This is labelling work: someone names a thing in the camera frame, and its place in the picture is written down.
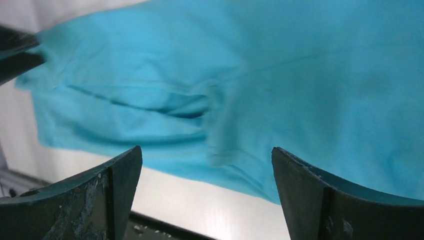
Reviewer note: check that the turquoise t shirt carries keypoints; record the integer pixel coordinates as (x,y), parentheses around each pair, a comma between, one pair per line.
(207,88)

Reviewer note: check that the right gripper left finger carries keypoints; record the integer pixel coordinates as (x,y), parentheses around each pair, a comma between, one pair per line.
(92,205)

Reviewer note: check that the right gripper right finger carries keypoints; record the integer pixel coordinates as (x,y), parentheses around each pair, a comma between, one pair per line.
(318,205)

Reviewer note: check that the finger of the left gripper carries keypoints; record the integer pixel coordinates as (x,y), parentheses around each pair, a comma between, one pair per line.
(14,66)
(14,41)

